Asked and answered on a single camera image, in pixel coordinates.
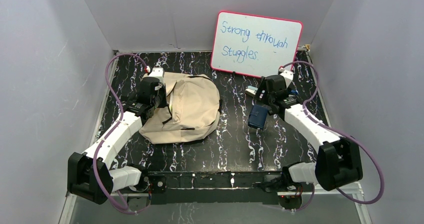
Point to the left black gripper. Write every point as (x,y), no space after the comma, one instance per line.
(159,99)

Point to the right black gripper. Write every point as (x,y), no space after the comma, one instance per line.
(262,87)

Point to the beige canvas backpack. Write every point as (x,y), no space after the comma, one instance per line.
(192,113)

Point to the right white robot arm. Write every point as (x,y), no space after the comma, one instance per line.
(338,161)

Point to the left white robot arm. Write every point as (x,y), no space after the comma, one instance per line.
(89,174)

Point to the light blue white stapler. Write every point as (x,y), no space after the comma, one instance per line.
(251,91)

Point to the blue black stapler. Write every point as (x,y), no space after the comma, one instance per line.
(293,93)

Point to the pink framed whiteboard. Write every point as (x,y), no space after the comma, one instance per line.
(254,45)

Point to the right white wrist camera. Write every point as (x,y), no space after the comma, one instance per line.
(287,75)

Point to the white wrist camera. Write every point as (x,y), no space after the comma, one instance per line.
(157,72)
(287,75)

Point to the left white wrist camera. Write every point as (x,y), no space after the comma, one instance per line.
(157,72)

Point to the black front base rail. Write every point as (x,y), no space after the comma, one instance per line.
(222,187)

